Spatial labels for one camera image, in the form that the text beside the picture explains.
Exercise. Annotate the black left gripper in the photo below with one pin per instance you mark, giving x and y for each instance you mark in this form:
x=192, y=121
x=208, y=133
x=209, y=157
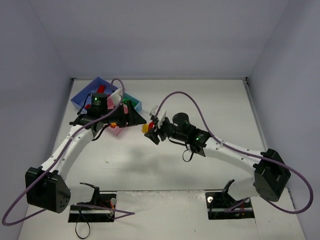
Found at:
x=124, y=116

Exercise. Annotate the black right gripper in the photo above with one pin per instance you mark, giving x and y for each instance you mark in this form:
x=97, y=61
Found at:
x=157, y=134

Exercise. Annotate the small yellow lego brick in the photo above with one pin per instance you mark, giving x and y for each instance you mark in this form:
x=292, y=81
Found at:
x=145, y=128

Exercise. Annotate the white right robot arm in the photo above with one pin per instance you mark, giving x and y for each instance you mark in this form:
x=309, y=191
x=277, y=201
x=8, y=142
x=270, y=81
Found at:
x=267, y=179

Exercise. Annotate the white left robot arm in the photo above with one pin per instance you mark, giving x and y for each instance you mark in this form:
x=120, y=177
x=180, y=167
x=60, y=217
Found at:
x=46, y=184

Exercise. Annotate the light blue container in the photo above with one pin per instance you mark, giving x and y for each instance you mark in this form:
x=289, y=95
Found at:
x=136, y=103

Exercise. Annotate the pink container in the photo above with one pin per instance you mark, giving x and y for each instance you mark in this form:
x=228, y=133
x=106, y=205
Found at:
x=114, y=118

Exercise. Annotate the dark blue container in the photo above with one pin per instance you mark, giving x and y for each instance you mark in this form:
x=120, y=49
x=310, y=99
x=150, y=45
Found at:
x=82, y=98

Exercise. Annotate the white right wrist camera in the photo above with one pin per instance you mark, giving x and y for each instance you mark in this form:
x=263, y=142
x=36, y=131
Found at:
x=157, y=116

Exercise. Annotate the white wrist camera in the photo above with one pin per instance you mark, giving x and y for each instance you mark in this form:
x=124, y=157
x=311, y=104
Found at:
x=157, y=116
x=117, y=96

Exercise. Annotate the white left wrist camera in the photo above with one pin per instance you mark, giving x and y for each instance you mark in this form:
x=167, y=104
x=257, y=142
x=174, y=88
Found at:
x=117, y=96

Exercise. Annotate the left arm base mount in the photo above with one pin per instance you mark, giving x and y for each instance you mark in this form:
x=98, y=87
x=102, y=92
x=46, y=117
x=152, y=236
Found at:
x=100, y=214

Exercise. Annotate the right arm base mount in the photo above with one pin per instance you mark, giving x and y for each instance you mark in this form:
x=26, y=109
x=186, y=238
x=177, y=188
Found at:
x=218, y=205

